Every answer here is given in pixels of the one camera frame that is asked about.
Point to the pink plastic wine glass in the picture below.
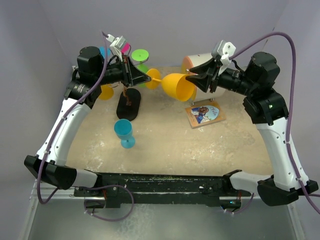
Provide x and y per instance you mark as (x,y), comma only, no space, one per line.
(126,48)

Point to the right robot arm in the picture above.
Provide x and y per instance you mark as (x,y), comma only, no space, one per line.
(268,111)

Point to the orange wine glass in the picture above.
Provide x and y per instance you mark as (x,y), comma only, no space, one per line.
(107,92)
(174,85)

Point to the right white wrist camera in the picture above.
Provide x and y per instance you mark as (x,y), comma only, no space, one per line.
(225,50)

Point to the green plastic wine glass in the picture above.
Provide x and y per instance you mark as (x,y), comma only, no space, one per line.
(140,56)

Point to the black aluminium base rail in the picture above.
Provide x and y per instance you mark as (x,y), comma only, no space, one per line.
(114,189)

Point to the blue wine glass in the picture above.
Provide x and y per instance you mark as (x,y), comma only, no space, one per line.
(124,131)
(105,52)

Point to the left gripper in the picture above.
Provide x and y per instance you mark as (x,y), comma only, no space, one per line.
(131,75)

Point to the children's picture book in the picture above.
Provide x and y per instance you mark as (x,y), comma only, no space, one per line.
(204,114)

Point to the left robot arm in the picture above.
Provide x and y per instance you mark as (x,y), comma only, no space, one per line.
(49,163)

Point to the metal wine glass rack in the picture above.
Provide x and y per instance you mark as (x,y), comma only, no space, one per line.
(130,99)

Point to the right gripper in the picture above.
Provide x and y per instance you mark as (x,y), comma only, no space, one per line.
(204,81)

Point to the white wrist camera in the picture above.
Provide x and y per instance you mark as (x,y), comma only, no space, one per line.
(225,50)
(117,44)

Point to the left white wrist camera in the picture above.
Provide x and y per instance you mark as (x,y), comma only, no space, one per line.
(117,44)

